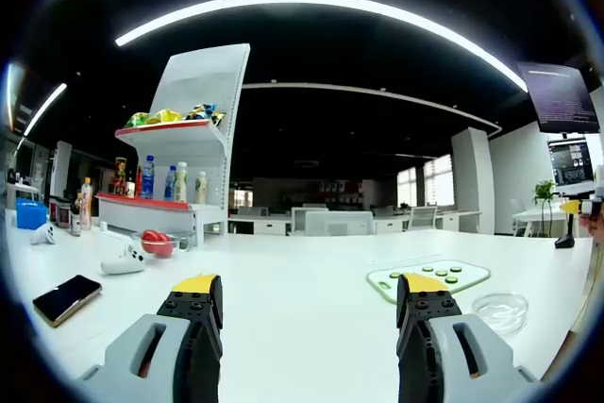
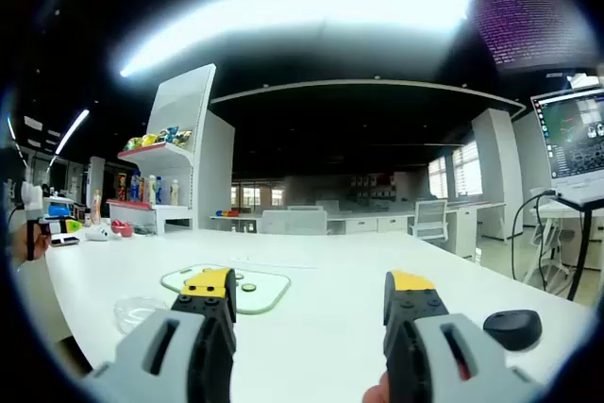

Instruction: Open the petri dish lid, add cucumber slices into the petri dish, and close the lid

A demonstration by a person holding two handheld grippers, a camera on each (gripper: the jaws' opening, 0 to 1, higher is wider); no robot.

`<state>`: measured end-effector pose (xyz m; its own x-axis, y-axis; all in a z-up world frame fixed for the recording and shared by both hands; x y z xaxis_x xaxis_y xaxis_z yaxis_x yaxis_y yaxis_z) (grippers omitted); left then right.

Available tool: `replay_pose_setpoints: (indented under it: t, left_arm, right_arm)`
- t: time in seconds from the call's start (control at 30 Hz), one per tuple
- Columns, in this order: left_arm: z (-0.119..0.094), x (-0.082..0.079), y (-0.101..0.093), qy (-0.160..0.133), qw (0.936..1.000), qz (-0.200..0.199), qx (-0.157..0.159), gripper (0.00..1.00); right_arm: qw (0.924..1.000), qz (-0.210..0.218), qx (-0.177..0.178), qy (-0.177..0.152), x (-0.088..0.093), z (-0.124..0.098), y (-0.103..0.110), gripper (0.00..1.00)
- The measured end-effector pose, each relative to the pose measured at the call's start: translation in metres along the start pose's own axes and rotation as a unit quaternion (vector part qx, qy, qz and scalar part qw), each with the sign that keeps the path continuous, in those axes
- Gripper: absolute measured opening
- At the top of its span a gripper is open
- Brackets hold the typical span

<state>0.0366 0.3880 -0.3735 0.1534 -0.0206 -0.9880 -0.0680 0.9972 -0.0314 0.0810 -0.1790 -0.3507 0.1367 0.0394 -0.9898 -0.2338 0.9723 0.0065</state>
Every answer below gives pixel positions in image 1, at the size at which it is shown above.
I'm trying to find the blue yellow snack packet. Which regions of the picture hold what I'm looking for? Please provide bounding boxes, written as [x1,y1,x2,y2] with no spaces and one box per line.
[185,102,227,124]

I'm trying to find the clear petri dish lid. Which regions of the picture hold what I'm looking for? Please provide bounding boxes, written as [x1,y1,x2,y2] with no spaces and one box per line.
[471,293,529,325]

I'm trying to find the curved white ceiling rail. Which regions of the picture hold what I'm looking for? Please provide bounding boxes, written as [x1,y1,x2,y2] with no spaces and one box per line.
[242,82,502,134]

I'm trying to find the red round objects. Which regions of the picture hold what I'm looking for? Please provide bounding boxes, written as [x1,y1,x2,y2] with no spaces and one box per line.
[141,229,175,258]

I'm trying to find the small blue drink bottle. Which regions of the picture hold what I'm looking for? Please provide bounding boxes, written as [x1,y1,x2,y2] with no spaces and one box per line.
[163,164,177,202]

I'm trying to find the white display shelf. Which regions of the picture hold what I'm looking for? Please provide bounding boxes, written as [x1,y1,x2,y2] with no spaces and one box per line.
[96,42,251,246]

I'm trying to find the pink drink bottle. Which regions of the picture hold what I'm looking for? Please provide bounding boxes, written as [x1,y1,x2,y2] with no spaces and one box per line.
[79,176,93,231]

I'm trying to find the dark red box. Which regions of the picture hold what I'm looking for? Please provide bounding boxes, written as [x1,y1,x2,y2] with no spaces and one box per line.
[48,196,73,227]

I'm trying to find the clear glass bowl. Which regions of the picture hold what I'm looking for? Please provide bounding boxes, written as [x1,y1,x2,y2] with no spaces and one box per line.
[140,229,196,259]

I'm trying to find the bright computer monitor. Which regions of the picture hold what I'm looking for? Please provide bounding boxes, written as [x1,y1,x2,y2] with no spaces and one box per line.
[546,136,596,195]

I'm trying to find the white office chair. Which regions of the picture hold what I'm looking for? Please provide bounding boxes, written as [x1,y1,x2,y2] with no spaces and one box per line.
[407,205,438,233]

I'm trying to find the row of white desks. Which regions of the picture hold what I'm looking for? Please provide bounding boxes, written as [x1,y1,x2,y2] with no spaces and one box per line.
[228,206,483,237]

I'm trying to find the green potted plant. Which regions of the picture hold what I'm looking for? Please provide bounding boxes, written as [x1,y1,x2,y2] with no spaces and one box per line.
[533,179,556,237]

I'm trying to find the white green drink bottle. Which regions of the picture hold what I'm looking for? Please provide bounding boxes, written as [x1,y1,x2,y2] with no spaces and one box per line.
[174,160,189,204]

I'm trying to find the white handheld controller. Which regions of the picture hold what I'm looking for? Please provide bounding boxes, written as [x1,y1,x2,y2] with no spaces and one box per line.
[28,224,58,246]
[99,243,145,277]

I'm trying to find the white green-edged cutting board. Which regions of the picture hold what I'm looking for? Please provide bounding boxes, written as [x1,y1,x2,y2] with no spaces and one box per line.
[366,259,492,305]

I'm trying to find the large blue water bottle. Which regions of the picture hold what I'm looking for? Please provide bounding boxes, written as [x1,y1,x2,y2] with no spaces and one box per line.
[141,154,157,200]

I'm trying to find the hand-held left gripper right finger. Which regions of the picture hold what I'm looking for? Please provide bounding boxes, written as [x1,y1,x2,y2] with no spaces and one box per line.
[395,273,542,403]

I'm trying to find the dark printed snack can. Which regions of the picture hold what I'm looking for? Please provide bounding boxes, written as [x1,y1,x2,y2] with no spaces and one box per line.
[112,156,129,195]

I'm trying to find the short ceiling light strip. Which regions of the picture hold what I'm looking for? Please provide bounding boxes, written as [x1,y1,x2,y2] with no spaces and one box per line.
[22,82,68,138]

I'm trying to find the black smartphone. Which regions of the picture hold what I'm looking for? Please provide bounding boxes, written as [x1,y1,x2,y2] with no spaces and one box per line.
[32,274,103,328]

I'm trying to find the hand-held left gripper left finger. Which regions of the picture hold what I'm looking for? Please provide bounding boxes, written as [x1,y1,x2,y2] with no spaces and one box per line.
[77,273,224,403]

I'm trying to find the group of cucumber slices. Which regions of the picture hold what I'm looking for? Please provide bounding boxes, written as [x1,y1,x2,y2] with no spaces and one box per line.
[387,264,463,284]

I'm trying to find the clear petri dish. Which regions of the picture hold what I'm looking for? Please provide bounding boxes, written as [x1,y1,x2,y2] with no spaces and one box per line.
[472,297,529,336]

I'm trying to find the white desk partition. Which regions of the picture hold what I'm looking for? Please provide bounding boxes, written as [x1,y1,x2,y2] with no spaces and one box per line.
[305,210,377,237]

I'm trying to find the dark hanging monitor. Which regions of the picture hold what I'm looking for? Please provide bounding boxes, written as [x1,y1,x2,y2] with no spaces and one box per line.
[517,61,601,135]

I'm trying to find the blue plastic box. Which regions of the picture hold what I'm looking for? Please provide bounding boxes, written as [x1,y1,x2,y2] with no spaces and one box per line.
[15,197,49,230]

